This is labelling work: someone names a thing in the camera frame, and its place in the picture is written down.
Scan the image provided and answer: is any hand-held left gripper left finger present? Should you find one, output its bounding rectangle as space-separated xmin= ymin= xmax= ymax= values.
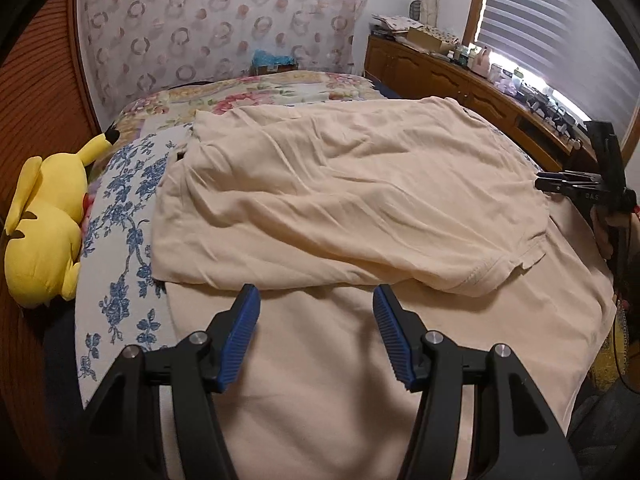
xmin=80 ymin=284 xmax=262 ymax=480

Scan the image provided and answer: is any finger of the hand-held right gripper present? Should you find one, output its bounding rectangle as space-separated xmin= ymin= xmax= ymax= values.
xmin=535 ymin=171 xmax=601 ymax=193

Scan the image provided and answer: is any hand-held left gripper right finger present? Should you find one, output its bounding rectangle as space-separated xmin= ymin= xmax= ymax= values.
xmin=372 ymin=284 xmax=571 ymax=480

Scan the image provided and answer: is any beige printed t-shirt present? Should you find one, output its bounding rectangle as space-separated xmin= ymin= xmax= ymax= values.
xmin=150 ymin=96 xmax=618 ymax=480

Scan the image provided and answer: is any person's right hand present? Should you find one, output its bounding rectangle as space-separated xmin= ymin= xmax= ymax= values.
xmin=590 ymin=207 xmax=617 ymax=261

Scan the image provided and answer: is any long wooden cabinet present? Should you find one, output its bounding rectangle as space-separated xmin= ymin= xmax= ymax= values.
xmin=364 ymin=34 xmax=596 ymax=173

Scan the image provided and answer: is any blue floral quilt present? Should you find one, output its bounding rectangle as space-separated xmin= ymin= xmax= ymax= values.
xmin=75 ymin=127 xmax=196 ymax=406

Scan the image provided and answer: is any grey striped window blind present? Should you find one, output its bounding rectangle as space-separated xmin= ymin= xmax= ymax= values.
xmin=472 ymin=0 xmax=640 ymax=156

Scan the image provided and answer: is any yellow patterned cloth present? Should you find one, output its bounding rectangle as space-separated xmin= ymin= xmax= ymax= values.
xmin=587 ymin=305 xmax=640 ymax=396

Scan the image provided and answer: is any open cardboard box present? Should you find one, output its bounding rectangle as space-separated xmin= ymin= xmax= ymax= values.
xmin=406 ymin=26 xmax=453 ymax=53

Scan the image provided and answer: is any dark blue bed sheet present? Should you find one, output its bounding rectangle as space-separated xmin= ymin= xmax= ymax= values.
xmin=365 ymin=77 xmax=401 ymax=98

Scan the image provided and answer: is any yellow plush toy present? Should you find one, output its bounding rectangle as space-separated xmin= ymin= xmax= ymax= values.
xmin=4 ymin=129 xmax=121 ymax=309

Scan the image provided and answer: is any folded patterned cloth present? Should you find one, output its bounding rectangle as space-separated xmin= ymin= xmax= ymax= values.
xmin=370 ymin=14 xmax=423 ymax=36

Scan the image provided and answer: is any pink floral blanket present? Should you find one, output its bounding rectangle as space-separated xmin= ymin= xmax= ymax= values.
xmin=107 ymin=71 xmax=388 ymax=136

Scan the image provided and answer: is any brown slatted wooden wardrobe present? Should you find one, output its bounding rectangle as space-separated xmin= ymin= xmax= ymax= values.
xmin=0 ymin=0 xmax=108 ymax=461

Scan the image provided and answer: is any sheer curtain with pink circles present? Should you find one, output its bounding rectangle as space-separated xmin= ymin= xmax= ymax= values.
xmin=75 ymin=0 xmax=373 ymax=131

